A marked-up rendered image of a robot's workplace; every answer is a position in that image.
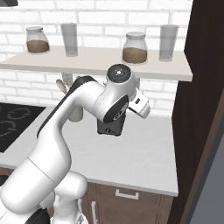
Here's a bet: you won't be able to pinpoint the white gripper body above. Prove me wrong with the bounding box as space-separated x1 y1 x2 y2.
128 100 151 119

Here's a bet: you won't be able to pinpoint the glass jar with brown contents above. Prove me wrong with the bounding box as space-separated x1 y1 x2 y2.
24 25 51 54
121 31 149 66

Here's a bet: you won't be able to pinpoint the white utensil pot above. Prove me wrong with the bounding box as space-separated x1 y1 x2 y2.
67 106 86 123

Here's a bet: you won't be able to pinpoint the tall dark wood cupboard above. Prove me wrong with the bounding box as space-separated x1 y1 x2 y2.
167 0 224 224

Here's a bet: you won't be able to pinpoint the tall clear glass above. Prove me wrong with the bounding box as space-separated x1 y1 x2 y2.
158 24 179 62
59 23 80 58

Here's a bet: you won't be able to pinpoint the brown wooden drawer front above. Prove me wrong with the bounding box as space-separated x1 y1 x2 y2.
95 183 175 224

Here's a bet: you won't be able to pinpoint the grey appliance panel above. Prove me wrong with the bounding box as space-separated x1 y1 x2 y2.
188 115 224 224

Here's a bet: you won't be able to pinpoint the brown wooden cupboard door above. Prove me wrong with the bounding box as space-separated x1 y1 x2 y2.
79 181 99 224

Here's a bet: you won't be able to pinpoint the black hob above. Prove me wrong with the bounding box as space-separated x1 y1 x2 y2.
0 101 47 154

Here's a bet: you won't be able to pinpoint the dark extractor hood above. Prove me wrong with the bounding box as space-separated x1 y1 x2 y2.
0 0 19 8

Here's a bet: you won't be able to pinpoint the pale wall shelf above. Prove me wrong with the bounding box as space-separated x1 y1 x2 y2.
0 45 194 83

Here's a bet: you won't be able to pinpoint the white drawer handle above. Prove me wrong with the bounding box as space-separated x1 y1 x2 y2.
115 188 140 201

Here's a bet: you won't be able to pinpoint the wooden utensil handle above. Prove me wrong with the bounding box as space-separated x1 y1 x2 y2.
55 78 67 93

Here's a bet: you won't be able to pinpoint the white cupboard door handle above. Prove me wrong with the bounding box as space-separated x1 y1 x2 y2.
90 200 98 224

